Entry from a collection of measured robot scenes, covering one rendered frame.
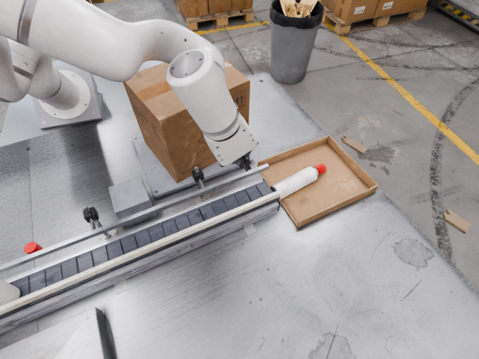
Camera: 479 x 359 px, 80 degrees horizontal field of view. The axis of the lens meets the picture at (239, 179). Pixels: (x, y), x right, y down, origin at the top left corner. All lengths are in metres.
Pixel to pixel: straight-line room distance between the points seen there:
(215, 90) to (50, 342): 0.66
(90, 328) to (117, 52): 0.60
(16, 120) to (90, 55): 1.05
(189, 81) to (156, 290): 0.56
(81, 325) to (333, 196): 0.78
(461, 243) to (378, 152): 0.80
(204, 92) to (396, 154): 2.12
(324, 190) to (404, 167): 1.48
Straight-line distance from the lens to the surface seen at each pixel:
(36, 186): 1.18
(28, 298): 0.87
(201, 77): 0.48
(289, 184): 0.92
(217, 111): 0.52
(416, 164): 2.49
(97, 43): 0.47
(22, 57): 1.00
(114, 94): 1.44
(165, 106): 0.81
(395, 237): 0.98
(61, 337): 0.84
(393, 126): 2.72
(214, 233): 0.84
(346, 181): 1.04
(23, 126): 1.45
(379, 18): 4.15
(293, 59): 2.77
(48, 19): 0.47
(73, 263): 0.89
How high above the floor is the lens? 1.61
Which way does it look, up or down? 52 degrees down
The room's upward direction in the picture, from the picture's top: straight up
